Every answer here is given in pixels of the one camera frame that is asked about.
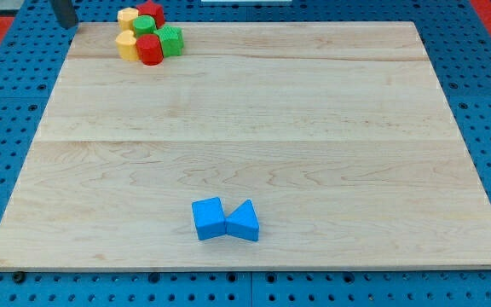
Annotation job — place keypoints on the green star block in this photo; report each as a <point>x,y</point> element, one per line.
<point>171,40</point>

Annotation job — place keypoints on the yellow heart block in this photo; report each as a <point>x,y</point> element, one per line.
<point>126,46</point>

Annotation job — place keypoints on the black cylindrical pointer tool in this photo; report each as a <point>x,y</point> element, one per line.
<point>65,13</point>

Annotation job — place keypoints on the blue cube block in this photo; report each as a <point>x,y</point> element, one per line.
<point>209,218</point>

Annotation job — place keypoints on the yellow hexagon block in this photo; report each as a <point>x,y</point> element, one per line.
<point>126,17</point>

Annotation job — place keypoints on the blue triangular prism block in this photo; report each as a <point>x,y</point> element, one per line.
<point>242,222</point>

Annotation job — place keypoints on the red cylinder block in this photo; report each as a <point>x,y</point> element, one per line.
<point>149,49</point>

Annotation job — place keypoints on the green cylinder block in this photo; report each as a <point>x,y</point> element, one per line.
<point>143,24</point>

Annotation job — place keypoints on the wooden board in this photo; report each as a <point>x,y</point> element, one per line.
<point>338,132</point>

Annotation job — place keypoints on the red star block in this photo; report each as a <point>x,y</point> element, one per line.
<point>155,10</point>

